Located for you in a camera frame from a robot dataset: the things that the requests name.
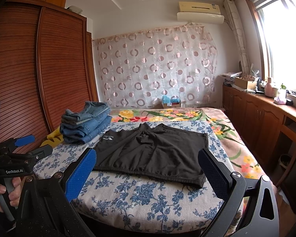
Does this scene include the black pants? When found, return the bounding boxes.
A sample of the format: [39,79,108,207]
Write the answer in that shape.
[94,124,208,188]

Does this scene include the person's left hand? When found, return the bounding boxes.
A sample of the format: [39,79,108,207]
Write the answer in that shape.
[0,177,21,212]

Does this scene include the colourful floral pink blanket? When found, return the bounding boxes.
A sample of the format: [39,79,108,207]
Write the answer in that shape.
[111,108,265,179]

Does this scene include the yellow cloth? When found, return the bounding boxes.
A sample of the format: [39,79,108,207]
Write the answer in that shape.
[40,126,64,148]

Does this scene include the folded blue jeans stack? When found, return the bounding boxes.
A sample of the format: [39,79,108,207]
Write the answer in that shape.
[60,101,112,144]

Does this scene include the blue floral white bedspread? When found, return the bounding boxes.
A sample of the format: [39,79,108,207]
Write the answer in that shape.
[34,120,233,234]

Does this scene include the wooden side cabinet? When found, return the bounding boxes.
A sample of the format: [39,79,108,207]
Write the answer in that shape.
[222,85,296,186]

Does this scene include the brown louvred wooden wardrobe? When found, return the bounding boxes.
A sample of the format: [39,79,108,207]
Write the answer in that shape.
[0,0,98,153]

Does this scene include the cardboard box with blue items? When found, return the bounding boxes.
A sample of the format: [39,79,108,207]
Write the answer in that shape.
[161,95,181,109]

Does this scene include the cardboard box on cabinet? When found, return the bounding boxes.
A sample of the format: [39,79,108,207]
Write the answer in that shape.
[234,77,257,90]

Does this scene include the stack of papers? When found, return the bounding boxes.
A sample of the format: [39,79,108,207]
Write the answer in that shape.
[220,72,242,87]

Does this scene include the pink bottle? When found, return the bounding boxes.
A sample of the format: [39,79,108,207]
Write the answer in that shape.
[264,77,273,97]

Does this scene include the pink circle pattern curtain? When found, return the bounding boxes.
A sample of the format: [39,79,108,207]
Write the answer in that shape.
[95,25,218,108]

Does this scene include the tied patterned window curtain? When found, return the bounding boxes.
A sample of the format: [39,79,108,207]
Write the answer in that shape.
[223,0,250,74]

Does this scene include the beige wall air conditioner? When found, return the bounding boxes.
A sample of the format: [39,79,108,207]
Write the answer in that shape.
[177,2,225,25]

